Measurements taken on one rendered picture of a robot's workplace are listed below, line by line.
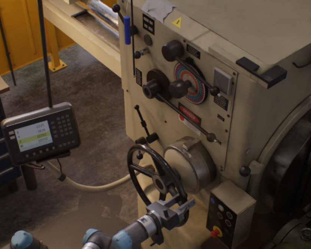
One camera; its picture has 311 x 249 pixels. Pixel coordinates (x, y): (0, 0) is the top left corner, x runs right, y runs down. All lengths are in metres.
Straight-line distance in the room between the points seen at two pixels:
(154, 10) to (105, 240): 0.88
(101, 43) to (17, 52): 1.72
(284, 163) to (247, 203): 0.21
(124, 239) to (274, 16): 0.96
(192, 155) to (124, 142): 2.06
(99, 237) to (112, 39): 1.42
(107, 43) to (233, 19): 1.23
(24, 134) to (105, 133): 1.78
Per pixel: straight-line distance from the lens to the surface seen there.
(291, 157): 1.98
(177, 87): 1.85
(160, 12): 1.96
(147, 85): 2.05
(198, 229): 2.78
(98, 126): 4.19
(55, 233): 3.54
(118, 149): 3.99
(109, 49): 2.93
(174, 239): 2.89
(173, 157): 2.05
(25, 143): 2.43
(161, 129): 2.27
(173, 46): 1.85
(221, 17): 1.89
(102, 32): 3.06
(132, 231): 1.79
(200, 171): 2.02
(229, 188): 2.00
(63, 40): 4.80
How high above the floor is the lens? 2.87
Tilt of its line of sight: 43 degrees down
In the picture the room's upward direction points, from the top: straight up
